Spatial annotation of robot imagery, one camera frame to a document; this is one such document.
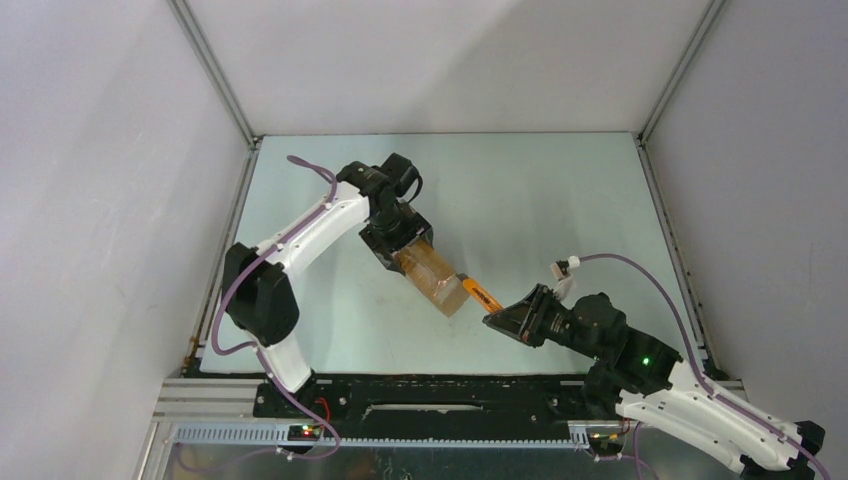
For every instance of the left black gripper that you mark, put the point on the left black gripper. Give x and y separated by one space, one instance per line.
385 249

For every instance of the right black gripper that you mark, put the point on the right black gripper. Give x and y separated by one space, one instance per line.
521 320

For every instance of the brown cardboard express box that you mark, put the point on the brown cardboard express box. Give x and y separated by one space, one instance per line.
434 276

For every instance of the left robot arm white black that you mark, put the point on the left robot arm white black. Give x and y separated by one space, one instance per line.
257 292

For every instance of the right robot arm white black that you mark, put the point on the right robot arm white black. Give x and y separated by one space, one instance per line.
638 377

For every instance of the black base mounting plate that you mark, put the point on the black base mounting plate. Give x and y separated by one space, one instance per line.
460 407

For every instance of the right controller board with leds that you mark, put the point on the right controller board with leds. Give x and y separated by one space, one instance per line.
610 445

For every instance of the controller board with leds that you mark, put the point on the controller board with leds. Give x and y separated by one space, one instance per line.
610 445
304 433

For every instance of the left controller board with leds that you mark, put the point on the left controller board with leds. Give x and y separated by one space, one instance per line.
304 433

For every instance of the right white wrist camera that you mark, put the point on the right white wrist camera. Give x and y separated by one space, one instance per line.
563 271

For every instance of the grey slotted cable duct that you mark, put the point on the grey slotted cable duct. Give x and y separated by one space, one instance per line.
274 435

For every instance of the left aluminium frame post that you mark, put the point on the left aluminium frame post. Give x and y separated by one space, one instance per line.
198 41

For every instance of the aluminium frame post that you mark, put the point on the aluminium frame post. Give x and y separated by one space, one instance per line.
198 41
699 36

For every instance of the right aluminium frame post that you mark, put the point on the right aluminium frame post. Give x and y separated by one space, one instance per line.
699 36

